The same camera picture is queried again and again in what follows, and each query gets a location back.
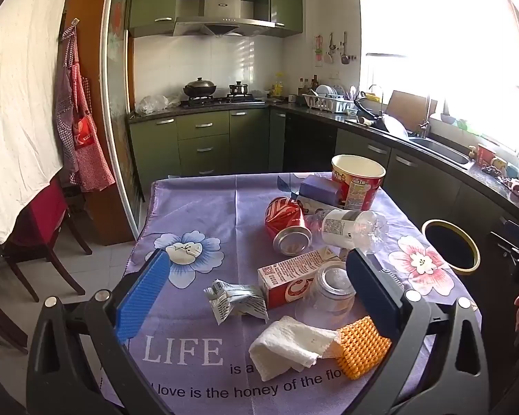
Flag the black wok with lid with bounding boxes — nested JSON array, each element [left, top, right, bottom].
[[182, 77, 218, 99]]

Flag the wooden cutting board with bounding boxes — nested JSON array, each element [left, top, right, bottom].
[[387, 90, 438, 121]]

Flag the wooden chair with red cushion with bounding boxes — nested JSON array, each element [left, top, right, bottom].
[[0, 177, 93, 303]]

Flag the white hanging cloth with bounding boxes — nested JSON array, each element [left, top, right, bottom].
[[0, 0, 79, 245]]

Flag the dark wooden chair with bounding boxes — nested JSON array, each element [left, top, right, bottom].
[[0, 268, 29, 355]]

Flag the clear plastic bottle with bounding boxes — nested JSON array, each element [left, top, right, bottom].
[[305, 208, 390, 255]]

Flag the purple checked apron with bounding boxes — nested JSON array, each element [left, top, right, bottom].
[[54, 35, 79, 174]]

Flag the orange mesh sponge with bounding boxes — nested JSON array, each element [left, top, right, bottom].
[[336, 316, 392, 380]]

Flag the green base kitchen cabinets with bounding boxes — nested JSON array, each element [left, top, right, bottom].
[[127, 108, 519, 398]]

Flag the clear plastic cup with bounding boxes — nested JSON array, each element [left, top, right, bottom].
[[295, 260, 357, 330]]

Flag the steel range hood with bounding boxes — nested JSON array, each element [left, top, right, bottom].
[[173, 0, 286, 37]]

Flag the gas stove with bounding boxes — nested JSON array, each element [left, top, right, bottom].
[[181, 94, 266, 108]]

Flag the crushed red soda can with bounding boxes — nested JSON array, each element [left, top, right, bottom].
[[265, 196, 313, 256]]

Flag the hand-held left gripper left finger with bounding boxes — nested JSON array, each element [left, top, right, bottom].
[[26, 248, 174, 415]]

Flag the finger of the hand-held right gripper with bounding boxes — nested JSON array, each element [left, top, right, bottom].
[[490, 220, 519, 262]]

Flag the black bin with yellow rim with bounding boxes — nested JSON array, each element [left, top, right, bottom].
[[421, 220, 482, 275]]

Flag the purple floral tablecloth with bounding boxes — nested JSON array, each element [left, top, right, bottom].
[[99, 172, 481, 415]]

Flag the silver blue pouch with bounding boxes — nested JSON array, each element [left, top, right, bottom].
[[295, 194, 329, 221]]

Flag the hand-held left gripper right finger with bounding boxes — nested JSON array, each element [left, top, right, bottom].
[[345, 248, 491, 415]]

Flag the white dish rack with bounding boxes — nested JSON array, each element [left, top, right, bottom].
[[302, 84, 355, 113]]

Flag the steel sink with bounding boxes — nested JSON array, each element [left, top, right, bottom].
[[409, 136, 472, 167]]

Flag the red checked apron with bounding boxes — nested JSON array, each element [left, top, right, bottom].
[[67, 30, 115, 193]]

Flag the white plate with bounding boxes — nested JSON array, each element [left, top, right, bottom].
[[381, 114, 409, 140]]

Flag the steel faucet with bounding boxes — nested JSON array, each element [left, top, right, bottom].
[[417, 95, 433, 139]]

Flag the clear plastic bag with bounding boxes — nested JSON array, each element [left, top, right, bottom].
[[135, 94, 181, 115]]

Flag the red white carton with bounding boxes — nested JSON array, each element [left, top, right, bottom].
[[258, 248, 347, 310]]

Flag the red white cup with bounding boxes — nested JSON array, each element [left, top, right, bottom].
[[476, 144, 496, 166]]

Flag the green upper kitchen cabinets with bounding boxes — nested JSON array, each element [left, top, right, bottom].
[[127, 0, 304, 39]]

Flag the kitchen window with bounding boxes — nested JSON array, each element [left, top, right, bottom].
[[357, 0, 519, 152]]

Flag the purple box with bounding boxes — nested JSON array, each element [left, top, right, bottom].
[[298, 174, 342, 206]]

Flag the red instant noodle cup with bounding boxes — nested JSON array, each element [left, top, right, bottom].
[[331, 154, 386, 212]]

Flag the white paper tissue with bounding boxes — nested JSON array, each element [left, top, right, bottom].
[[248, 315, 343, 382]]

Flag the crumpled silver wrapper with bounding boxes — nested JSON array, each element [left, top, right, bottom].
[[204, 279, 270, 326]]

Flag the silver framed sliding door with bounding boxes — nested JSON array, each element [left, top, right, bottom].
[[100, 0, 141, 238]]

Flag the black pan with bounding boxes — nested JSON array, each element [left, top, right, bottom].
[[355, 97, 390, 130]]

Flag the dark kitchen countertop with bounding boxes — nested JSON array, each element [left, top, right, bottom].
[[127, 99, 519, 225]]

